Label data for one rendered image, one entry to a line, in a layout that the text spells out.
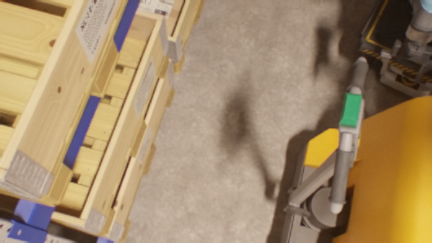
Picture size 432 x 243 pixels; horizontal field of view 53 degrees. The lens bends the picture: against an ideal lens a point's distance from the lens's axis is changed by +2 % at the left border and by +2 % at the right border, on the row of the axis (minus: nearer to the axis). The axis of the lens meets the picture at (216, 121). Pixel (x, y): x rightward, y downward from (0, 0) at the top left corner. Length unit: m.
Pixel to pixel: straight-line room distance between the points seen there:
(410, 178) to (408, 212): 0.12
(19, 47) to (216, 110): 1.48
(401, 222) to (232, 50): 1.51
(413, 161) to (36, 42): 1.28
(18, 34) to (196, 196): 1.41
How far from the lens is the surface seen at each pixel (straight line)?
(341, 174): 1.07
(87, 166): 1.68
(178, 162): 2.42
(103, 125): 1.71
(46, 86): 0.96
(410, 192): 1.65
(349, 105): 1.04
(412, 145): 1.72
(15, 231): 1.20
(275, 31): 2.80
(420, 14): 1.76
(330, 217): 1.98
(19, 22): 1.30
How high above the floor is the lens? 2.33
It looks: 69 degrees down
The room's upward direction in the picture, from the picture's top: 4 degrees clockwise
